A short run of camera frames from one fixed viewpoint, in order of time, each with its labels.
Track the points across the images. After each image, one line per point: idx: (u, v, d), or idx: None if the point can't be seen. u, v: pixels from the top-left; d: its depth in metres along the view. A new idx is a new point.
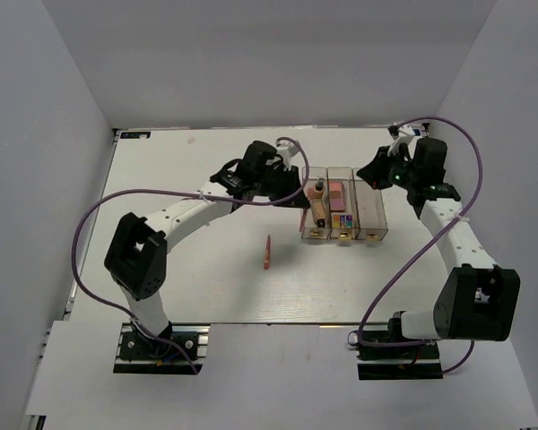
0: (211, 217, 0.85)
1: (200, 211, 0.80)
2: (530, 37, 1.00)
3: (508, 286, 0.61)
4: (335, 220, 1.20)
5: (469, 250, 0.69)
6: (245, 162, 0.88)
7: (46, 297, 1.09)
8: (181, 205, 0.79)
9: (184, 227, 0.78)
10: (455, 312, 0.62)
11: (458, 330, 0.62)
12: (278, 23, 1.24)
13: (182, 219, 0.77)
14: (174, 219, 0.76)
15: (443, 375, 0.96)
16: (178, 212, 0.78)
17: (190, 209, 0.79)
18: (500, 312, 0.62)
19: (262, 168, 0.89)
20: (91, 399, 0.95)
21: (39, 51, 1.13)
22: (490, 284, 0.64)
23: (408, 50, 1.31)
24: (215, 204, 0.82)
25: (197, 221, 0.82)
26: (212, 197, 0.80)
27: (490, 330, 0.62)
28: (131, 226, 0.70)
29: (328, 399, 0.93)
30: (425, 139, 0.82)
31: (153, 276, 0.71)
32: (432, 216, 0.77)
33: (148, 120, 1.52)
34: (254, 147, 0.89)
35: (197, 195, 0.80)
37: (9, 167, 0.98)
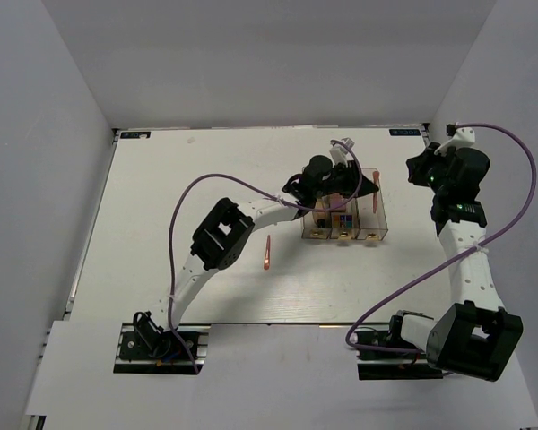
0: (280, 218, 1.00)
1: (278, 210, 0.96)
2: (530, 38, 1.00)
3: (508, 332, 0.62)
4: (335, 220, 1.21)
5: (477, 285, 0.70)
6: (305, 179, 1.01)
7: (46, 297, 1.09)
8: (264, 201, 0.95)
9: (260, 220, 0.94)
10: (446, 341, 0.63)
11: (446, 359, 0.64)
12: (278, 24, 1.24)
13: (264, 211, 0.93)
14: (257, 210, 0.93)
15: (443, 376, 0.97)
16: (261, 206, 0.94)
17: (270, 205, 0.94)
18: (493, 353, 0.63)
19: (321, 182, 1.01)
20: (92, 399, 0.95)
21: (39, 50, 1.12)
22: (491, 325, 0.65)
23: (408, 51, 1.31)
24: (287, 208, 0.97)
25: (273, 217, 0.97)
26: (286, 202, 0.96)
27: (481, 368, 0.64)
28: (229, 206, 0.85)
29: (329, 399, 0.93)
30: (467, 153, 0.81)
31: (234, 253, 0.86)
32: (450, 237, 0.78)
33: (148, 120, 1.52)
34: (314, 164, 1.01)
35: (276, 198, 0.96)
37: (9, 167, 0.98)
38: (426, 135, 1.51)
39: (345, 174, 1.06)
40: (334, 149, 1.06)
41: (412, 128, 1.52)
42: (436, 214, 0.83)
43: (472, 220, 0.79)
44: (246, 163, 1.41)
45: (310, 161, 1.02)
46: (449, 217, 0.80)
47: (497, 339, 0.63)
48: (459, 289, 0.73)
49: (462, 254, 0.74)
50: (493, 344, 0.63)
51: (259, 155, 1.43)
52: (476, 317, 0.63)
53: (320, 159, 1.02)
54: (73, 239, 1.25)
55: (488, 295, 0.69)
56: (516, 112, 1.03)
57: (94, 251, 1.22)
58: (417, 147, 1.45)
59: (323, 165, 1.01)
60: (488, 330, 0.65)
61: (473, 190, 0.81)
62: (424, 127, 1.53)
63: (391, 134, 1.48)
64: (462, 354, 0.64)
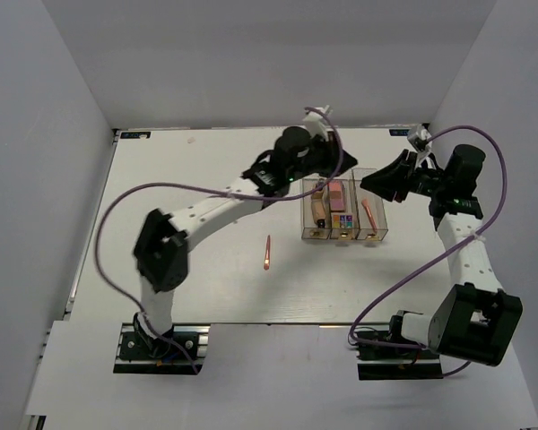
0: (241, 213, 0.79)
1: (230, 208, 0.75)
2: (529, 38, 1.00)
3: (509, 313, 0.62)
4: (335, 220, 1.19)
5: (476, 270, 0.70)
6: (276, 154, 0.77)
7: (46, 297, 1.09)
8: (205, 203, 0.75)
9: (209, 226, 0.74)
10: (447, 326, 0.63)
11: (448, 345, 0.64)
12: (278, 24, 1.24)
13: (207, 218, 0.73)
14: (199, 217, 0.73)
15: (443, 377, 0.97)
16: (203, 210, 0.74)
17: (213, 208, 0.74)
18: (495, 336, 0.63)
19: (297, 159, 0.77)
20: (93, 398, 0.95)
21: (39, 51, 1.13)
22: (492, 308, 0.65)
23: (407, 52, 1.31)
24: (243, 202, 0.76)
25: (228, 216, 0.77)
26: (240, 195, 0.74)
27: (481, 352, 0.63)
28: (157, 221, 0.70)
29: (329, 399, 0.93)
30: (464, 149, 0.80)
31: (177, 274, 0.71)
32: (448, 229, 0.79)
33: (149, 120, 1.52)
34: (285, 136, 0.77)
35: (225, 193, 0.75)
37: (9, 167, 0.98)
38: None
39: (327, 149, 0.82)
40: (312, 117, 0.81)
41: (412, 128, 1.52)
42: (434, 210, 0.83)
43: (470, 212, 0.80)
44: (246, 163, 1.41)
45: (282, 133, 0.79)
46: (446, 210, 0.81)
47: (498, 322, 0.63)
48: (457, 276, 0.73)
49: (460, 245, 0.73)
50: (494, 327, 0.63)
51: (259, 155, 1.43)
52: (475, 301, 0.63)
53: (297, 130, 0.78)
54: (73, 239, 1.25)
55: (485, 278, 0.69)
56: (516, 112, 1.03)
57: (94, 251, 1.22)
58: None
59: (299, 136, 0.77)
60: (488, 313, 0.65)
61: (471, 185, 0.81)
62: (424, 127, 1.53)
63: (391, 134, 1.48)
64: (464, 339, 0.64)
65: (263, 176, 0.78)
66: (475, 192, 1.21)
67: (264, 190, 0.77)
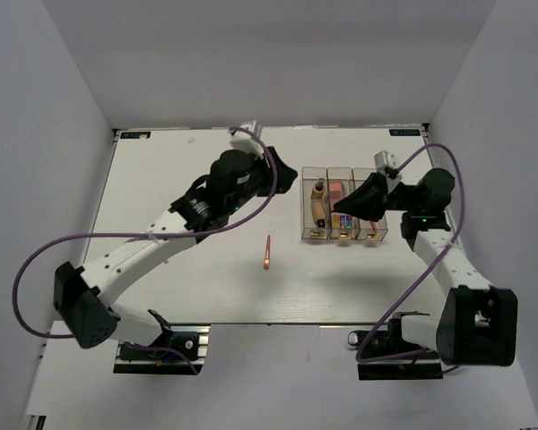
0: (171, 252, 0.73)
1: (153, 251, 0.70)
2: (529, 38, 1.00)
3: (508, 306, 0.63)
4: (335, 220, 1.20)
5: (464, 272, 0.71)
6: (213, 179, 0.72)
7: (46, 297, 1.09)
8: (123, 248, 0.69)
9: (130, 273, 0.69)
10: (456, 332, 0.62)
11: (462, 352, 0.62)
12: (277, 24, 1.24)
13: (124, 268, 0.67)
14: (114, 268, 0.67)
15: (442, 375, 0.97)
16: (120, 259, 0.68)
17: (133, 254, 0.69)
18: (501, 331, 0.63)
19: (237, 186, 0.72)
20: (92, 399, 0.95)
21: (39, 51, 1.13)
22: (489, 306, 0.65)
23: (407, 51, 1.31)
24: (170, 241, 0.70)
25: (156, 256, 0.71)
26: (162, 236, 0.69)
27: (493, 352, 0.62)
28: (64, 280, 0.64)
29: (328, 399, 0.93)
30: (433, 176, 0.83)
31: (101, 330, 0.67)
32: (425, 245, 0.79)
33: (148, 120, 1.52)
34: (223, 160, 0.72)
35: (146, 234, 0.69)
37: (9, 167, 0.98)
38: (426, 135, 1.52)
39: (262, 168, 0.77)
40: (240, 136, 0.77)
41: (412, 128, 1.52)
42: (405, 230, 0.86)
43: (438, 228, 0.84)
44: None
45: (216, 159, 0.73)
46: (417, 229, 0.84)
47: (499, 317, 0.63)
48: (447, 281, 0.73)
49: (442, 255, 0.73)
50: (498, 323, 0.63)
51: None
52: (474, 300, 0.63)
53: (237, 154, 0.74)
54: (73, 239, 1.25)
55: (473, 279, 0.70)
56: (516, 112, 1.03)
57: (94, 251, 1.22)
58: (417, 147, 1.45)
59: (239, 161, 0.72)
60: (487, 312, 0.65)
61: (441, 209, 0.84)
62: (424, 127, 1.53)
63: (391, 134, 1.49)
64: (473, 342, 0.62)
65: (198, 205, 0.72)
66: (475, 192, 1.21)
67: (200, 220, 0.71)
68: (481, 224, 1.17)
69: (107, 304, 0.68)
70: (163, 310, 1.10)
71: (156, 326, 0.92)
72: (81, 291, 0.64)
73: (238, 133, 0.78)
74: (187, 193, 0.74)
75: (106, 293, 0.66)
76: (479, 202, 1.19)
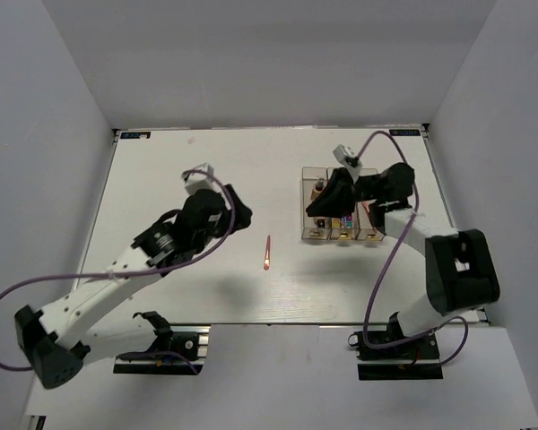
0: (137, 288, 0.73)
1: (115, 292, 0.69)
2: (528, 38, 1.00)
3: (477, 244, 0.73)
4: (335, 220, 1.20)
5: (433, 228, 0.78)
6: (184, 214, 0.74)
7: (47, 297, 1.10)
8: (83, 289, 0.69)
9: (91, 316, 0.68)
10: (445, 279, 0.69)
11: (455, 296, 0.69)
12: (277, 24, 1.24)
13: (84, 310, 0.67)
14: (73, 312, 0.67)
15: (443, 375, 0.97)
16: (80, 302, 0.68)
17: (92, 296, 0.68)
18: (481, 267, 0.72)
19: (206, 224, 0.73)
20: (93, 399, 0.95)
21: (39, 51, 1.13)
22: (464, 250, 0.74)
23: (407, 51, 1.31)
24: (134, 279, 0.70)
25: (119, 296, 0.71)
26: (125, 273, 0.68)
27: (482, 286, 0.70)
28: (24, 324, 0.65)
29: (329, 399, 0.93)
30: (393, 168, 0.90)
31: (65, 369, 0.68)
32: (393, 221, 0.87)
33: (149, 120, 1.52)
34: (195, 199, 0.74)
35: (107, 274, 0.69)
37: (9, 167, 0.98)
38: (426, 135, 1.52)
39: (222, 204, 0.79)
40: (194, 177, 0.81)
41: (412, 129, 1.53)
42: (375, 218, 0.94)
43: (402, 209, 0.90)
44: (246, 163, 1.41)
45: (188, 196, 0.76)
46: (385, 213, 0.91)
47: (476, 255, 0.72)
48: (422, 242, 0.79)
49: (411, 224, 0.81)
50: (476, 262, 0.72)
51: (259, 155, 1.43)
52: (449, 248, 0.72)
53: (211, 192, 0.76)
54: (73, 239, 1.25)
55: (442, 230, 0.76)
56: (516, 112, 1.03)
57: (95, 251, 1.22)
58: (417, 147, 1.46)
59: (212, 199, 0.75)
60: (464, 257, 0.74)
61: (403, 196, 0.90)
62: (424, 128, 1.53)
63: (391, 134, 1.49)
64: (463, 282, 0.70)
65: (163, 239, 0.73)
66: (475, 192, 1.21)
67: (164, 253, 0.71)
68: (481, 224, 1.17)
69: (69, 345, 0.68)
70: (163, 309, 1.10)
71: (151, 333, 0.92)
72: (39, 336, 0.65)
73: (192, 176, 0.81)
74: (152, 227, 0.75)
75: (64, 339, 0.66)
76: (478, 202, 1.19)
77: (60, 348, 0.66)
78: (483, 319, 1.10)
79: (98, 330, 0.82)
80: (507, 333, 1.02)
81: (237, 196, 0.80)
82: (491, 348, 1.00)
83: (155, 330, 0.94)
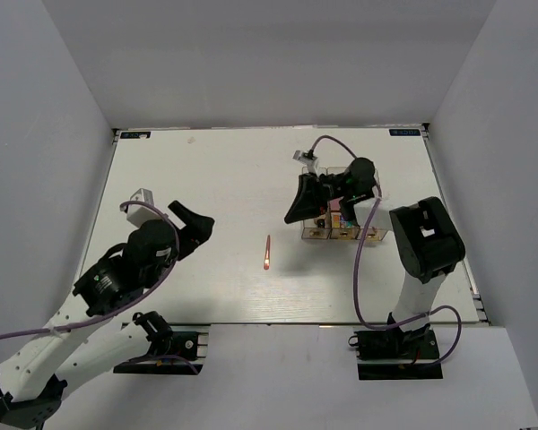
0: (90, 333, 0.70)
1: (60, 345, 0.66)
2: (528, 38, 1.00)
3: (436, 209, 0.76)
4: (335, 220, 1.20)
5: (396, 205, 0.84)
6: (130, 250, 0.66)
7: (47, 297, 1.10)
8: (31, 345, 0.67)
9: (45, 369, 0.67)
10: (412, 244, 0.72)
11: (425, 255, 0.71)
12: (277, 24, 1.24)
13: (34, 368, 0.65)
14: (25, 369, 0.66)
15: (443, 374, 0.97)
16: (30, 358, 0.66)
17: (39, 353, 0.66)
18: (444, 227, 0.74)
19: (154, 259, 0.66)
20: (93, 399, 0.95)
21: (39, 50, 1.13)
22: (426, 218, 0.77)
23: (407, 51, 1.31)
24: (76, 331, 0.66)
25: (69, 346, 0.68)
26: (65, 327, 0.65)
27: (447, 244, 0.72)
28: None
29: (329, 399, 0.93)
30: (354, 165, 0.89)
31: (40, 411, 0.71)
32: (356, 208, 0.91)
33: (149, 120, 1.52)
34: (141, 233, 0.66)
35: (49, 330, 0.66)
37: (9, 167, 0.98)
38: (426, 135, 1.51)
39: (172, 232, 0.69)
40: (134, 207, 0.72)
41: (412, 128, 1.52)
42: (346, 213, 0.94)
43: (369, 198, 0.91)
44: (246, 163, 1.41)
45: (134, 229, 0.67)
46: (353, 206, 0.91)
47: (437, 218, 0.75)
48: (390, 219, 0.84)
49: (377, 205, 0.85)
50: (438, 223, 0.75)
51: (259, 155, 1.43)
52: (412, 217, 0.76)
53: (159, 223, 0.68)
54: (73, 239, 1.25)
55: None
56: (516, 112, 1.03)
57: (94, 251, 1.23)
58: (417, 147, 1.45)
59: (160, 232, 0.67)
60: (429, 224, 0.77)
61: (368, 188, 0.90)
62: (424, 127, 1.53)
63: (391, 134, 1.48)
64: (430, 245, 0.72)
65: (105, 279, 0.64)
66: (474, 192, 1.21)
67: (108, 297, 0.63)
68: (481, 223, 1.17)
69: (34, 395, 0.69)
70: (163, 310, 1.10)
71: (145, 339, 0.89)
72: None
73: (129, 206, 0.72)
74: (94, 267, 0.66)
75: (22, 396, 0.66)
76: (478, 202, 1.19)
77: (22, 403, 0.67)
78: (483, 319, 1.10)
79: (78, 355, 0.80)
80: (507, 333, 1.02)
81: (186, 210, 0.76)
82: (491, 347, 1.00)
83: (150, 334, 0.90)
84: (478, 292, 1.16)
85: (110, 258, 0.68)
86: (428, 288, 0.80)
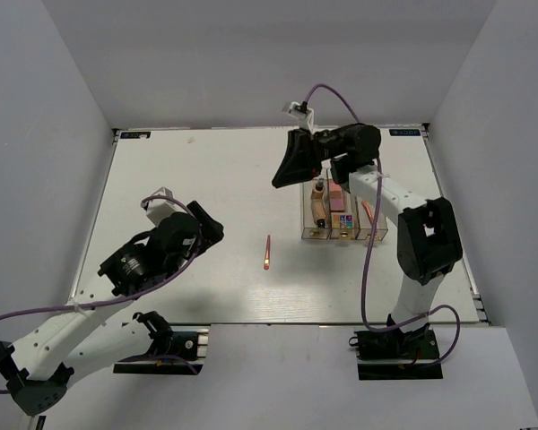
0: (108, 316, 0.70)
1: (82, 324, 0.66)
2: (528, 38, 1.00)
3: (444, 212, 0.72)
4: (335, 220, 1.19)
5: (402, 196, 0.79)
6: (157, 236, 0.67)
7: (47, 296, 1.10)
8: (52, 322, 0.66)
9: (61, 349, 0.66)
10: (417, 253, 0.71)
11: (427, 265, 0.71)
12: (277, 24, 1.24)
13: (54, 345, 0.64)
14: (43, 346, 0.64)
15: (443, 374, 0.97)
16: (48, 336, 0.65)
17: (59, 331, 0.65)
18: (447, 234, 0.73)
19: (180, 246, 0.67)
20: (93, 399, 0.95)
21: (39, 49, 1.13)
22: (430, 218, 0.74)
23: (407, 51, 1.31)
24: (100, 310, 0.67)
25: (89, 327, 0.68)
26: (90, 305, 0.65)
27: (449, 252, 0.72)
28: None
29: (329, 399, 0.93)
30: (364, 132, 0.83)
31: (47, 395, 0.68)
32: (360, 185, 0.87)
33: (149, 120, 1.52)
34: (169, 220, 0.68)
35: (72, 306, 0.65)
37: (8, 167, 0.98)
38: (426, 135, 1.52)
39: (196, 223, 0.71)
40: (153, 203, 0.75)
41: (412, 129, 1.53)
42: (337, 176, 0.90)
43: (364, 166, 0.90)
44: (246, 164, 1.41)
45: (164, 218, 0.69)
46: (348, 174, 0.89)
47: (442, 222, 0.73)
48: (394, 210, 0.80)
49: (379, 192, 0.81)
50: (443, 227, 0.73)
51: (259, 155, 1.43)
52: (419, 217, 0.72)
53: (185, 213, 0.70)
54: (73, 238, 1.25)
55: (411, 201, 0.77)
56: (516, 112, 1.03)
57: (95, 251, 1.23)
58: (417, 147, 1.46)
59: (186, 221, 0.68)
60: (431, 224, 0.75)
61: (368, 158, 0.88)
62: (424, 128, 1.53)
63: (391, 134, 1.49)
64: (434, 253, 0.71)
65: (132, 262, 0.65)
66: (475, 192, 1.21)
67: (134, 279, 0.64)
68: (481, 223, 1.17)
69: (46, 376, 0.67)
70: (163, 309, 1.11)
71: (146, 338, 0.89)
72: (13, 371, 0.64)
73: (151, 202, 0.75)
74: (119, 251, 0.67)
75: (36, 374, 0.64)
76: (478, 202, 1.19)
77: (35, 382, 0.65)
78: (483, 319, 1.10)
79: (84, 345, 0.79)
80: (506, 333, 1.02)
81: (203, 211, 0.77)
82: (490, 347, 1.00)
83: (150, 333, 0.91)
84: (478, 292, 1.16)
85: (134, 244, 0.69)
86: (426, 288, 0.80)
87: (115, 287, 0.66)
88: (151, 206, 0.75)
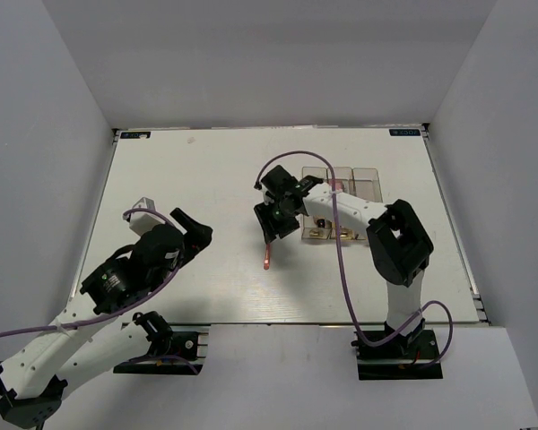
0: (96, 331, 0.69)
1: (65, 345, 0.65)
2: (527, 38, 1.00)
3: (406, 212, 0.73)
4: None
5: (361, 208, 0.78)
6: (138, 250, 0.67)
7: (47, 297, 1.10)
8: (37, 342, 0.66)
9: (48, 368, 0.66)
10: (394, 260, 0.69)
11: (407, 267, 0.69)
12: (277, 24, 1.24)
13: (38, 365, 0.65)
14: (29, 366, 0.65)
15: (443, 375, 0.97)
16: (33, 356, 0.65)
17: (43, 350, 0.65)
18: (413, 227, 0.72)
19: (162, 261, 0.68)
20: (94, 400, 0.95)
21: (38, 50, 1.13)
22: (393, 219, 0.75)
23: (408, 51, 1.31)
24: (83, 328, 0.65)
25: (74, 345, 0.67)
26: (70, 325, 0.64)
27: (420, 244, 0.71)
28: None
29: (328, 399, 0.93)
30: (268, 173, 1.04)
31: (41, 409, 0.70)
32: (316, 205, 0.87)
33: (149, 120, 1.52)
34: (150, 236, 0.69)
35: (53, 325, 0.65)
37: (8, 167, 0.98)
38: (426, 135, 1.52)
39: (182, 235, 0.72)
40: (132, 221, 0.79)
41: (412, 128, 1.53)
42: (291, 203, 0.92)
43: (315, 185, 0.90)
44: (247, 164, 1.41)
45: (147, 233, 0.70)
46: (301, 197, 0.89)
47: (406, 221, 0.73)
48: (358, 224, 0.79)
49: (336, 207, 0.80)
50: (407, 226, 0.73)
51: (259, 155, 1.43)
52: (382, 222, 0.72)
53: (165, 227, 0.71)
54: (73, 239, 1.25)
55: (372, 210, 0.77)
56: (516, 112, 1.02)
57: (95, 251, 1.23)
58: (417, 147, 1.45)
59: (169, 234, 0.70)
60: (398, 227, 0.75)
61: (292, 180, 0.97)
62: (424, 127, 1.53)
63: (391, 134, 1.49)
64: (407, 251, 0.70)
65: (113, 278, 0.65)
66: (475, 192, 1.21)
67: (116, 296, 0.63)
68: (481, 223, 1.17)
69: (38, 393, 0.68)
70: (163, 310, 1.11)
71: (145, 340, 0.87)
72: (3, 391, 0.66)
73: (133, 214, 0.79)
74: (100, 268, 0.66)
75: (24, 393, 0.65)
76: (478, 202, 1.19)
77: (25, 400, 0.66)
78: (483, 319, 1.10)
79: (78, 355, 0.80)
80: (506, 333, 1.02)
81: (186, 218, 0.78)
82: (490, 348, 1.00)
83: (150, 335, 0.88)
84: (478, 292, 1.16)
85: (117, 259, 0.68)
86: (413, 288, 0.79)
87: (97, 305, 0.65)
88: (131, 219, 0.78)
